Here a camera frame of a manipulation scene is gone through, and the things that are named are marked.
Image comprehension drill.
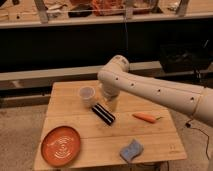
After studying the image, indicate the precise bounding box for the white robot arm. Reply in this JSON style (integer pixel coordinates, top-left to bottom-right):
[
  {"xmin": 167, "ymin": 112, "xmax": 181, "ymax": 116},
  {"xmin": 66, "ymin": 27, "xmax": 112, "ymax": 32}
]
[{"xmin": 97, "ymin": 55, "xmax": 213, "ymax": 127}]

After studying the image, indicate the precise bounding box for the white bottle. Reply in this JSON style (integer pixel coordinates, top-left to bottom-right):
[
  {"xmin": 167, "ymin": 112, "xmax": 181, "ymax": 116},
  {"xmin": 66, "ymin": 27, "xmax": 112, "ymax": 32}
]
[{"xmin": 97, "ymin": 83, "xmax": 104, "ymax": 99}]

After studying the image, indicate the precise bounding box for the black striped box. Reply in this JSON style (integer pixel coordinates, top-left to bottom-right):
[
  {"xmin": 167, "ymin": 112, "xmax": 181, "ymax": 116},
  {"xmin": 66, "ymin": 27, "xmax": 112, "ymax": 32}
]
[{"xmin": 92, "ymin": 103, "xmax": 115, "ymax": 125}]

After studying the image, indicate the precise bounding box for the clear plastic cup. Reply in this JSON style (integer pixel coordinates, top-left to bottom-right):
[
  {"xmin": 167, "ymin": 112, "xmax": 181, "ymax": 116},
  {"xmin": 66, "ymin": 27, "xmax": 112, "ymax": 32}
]
[{"xmin": 79, "ymin": 86, "xmax": 96, "ymax": 108}]

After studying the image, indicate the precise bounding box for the orange carrot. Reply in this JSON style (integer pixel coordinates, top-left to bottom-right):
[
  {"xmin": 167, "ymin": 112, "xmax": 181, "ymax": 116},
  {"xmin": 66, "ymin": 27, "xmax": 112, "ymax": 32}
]
[{"xmin": 133, "ymin": 113, "xmax": 159, "ymax": 124}]

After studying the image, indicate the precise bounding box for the wooden table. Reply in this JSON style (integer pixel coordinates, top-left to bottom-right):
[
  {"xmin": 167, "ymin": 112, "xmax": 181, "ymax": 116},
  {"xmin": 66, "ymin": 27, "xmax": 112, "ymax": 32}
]
[{"xmin": 42, "ymin": 81, "xmax": 187, "ymax": 169}]

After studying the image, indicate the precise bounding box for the blue sponge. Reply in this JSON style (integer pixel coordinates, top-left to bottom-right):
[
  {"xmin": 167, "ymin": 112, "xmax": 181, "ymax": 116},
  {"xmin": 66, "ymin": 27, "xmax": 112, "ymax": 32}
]
[{"xmin": 120, "ymin": 139, "xmax": 144, "ymax": 163}]

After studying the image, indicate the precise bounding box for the orange round plate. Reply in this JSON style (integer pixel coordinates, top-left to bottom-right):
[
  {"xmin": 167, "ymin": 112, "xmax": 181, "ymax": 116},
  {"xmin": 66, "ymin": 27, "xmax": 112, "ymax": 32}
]
[{"xmin": 41, "ymin": 126, "xmax": 81, "ymax": 167}]

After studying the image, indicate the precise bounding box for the orange object on shelf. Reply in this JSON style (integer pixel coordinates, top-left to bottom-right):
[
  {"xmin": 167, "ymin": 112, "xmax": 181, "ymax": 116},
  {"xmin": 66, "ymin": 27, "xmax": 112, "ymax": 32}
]
[{"xmin": 92, "ymin": 0, "xmax": 113, "ymax": 16}]

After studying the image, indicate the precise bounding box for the long shelf rack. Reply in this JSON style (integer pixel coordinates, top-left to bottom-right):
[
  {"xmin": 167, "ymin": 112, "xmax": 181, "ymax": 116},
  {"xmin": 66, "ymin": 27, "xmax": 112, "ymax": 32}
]
[{"xmin": 0, "ymin": 0, "xmax": 213, "ymax": 29}]

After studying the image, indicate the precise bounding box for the black cable on floor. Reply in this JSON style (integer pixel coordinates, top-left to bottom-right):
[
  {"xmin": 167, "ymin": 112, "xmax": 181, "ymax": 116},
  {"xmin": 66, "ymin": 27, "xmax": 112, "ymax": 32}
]
[{"xmin": 184, "ymin": 119, "xmax": 213, "ymax": 168}]

